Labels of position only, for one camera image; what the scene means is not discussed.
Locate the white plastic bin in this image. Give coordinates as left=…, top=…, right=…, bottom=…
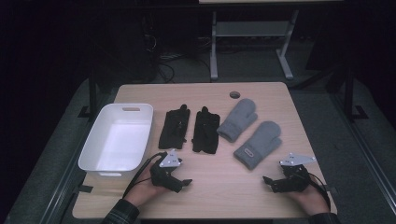
left=78, top=103, right=155, bottom=180

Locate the black metal stand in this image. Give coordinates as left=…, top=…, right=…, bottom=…
left=342, top=62, right=369, bottom=121
left=78, top=63, right=99, bottom=119

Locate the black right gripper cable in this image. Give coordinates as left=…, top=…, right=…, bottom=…
left=307, top=172, right=332, bottom=209

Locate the grey metal rail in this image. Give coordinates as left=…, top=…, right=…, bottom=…
left=38, top=119, right=96, bottom=224
left=330, top=91, right=396, bottom=216

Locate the black glove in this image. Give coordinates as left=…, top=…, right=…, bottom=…
left=158, top=104, right=191, bottom=150
left=191, top=105, right=221, bottom=155

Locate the person's right hand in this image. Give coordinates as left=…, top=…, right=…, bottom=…
left=288, top=180, right=331, bottom=216

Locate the grey mitten with label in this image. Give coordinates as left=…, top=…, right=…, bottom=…
left=233, top=120, right=283, bottom=171

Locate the grey metal desk frame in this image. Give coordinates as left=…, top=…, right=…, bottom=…
left=198, top=0, right=344, bottom=81

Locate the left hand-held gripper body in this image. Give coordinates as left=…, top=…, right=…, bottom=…
left=149, top=148, right=185, bottom=189

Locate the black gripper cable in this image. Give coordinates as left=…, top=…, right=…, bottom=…
left=307, top=172, right=332, bottom=209
left=122, top=151, right=168, bottom=200

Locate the person's left hand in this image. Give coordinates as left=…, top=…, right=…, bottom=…
left=125, top=166, right=167, bottom=207

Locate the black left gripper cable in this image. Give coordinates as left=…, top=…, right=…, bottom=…
left=122, top=151, right=168, bottom=200

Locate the tangle of floor cables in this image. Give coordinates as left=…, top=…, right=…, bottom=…
left=143, top=31, right=213, bottom=85

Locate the plain grey mitten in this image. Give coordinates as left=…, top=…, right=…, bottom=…
left=217, top=98, right=259, bottom=144

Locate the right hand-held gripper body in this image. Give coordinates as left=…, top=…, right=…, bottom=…
left=274, top=152, right=317, bottom=192

